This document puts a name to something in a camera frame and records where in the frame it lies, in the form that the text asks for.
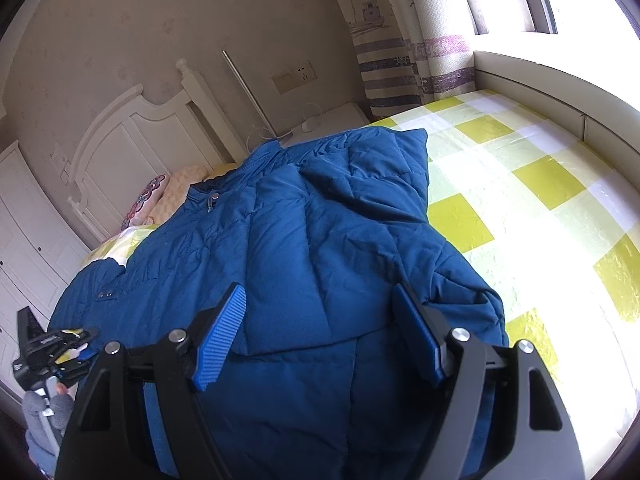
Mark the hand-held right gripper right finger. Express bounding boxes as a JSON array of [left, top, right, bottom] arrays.
[[392, 284, 587, 480]]

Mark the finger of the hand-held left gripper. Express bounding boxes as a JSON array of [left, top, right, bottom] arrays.
[[47, 327, 101, 350], [57, 349, 99, 387]]

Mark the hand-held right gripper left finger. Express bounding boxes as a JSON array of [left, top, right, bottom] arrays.
[[54, 282, 247, 480]]

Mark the blue puffer jacket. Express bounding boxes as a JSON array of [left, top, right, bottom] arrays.
[[47, 127, 510, 480]]

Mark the person's left hand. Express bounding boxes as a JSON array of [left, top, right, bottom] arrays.
[[22, 381, 77, 442]]

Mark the white wardrobe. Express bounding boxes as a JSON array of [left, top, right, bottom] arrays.
[[0, 140, 93, 401]]

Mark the floral patterned pillow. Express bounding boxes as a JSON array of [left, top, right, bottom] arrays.
[[121, 174, 171, 232]]

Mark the pink pillow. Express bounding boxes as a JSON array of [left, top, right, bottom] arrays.
[[150, 165, 212, 222]]

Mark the yellow checked bed sheet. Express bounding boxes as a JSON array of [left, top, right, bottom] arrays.
[[75, 89, 640, 480]]

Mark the white wooden headboard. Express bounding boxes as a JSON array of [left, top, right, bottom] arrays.
[[67, 57, 248, 252]]

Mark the white nightstand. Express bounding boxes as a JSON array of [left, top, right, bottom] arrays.
[[279, 102, 372, 149]]

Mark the metal rod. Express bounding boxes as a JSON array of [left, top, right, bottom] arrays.
[[221, 50, 282, 149]]

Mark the beige padded window ledge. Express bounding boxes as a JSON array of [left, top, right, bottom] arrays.
[[472, 50, 640, 161]]

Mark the printed striped curtain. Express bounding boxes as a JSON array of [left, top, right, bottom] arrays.
[[320, 0, 477, 121]]

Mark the white charger with cable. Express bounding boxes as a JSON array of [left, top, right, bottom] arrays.
[[249, 102, 323, 142]]

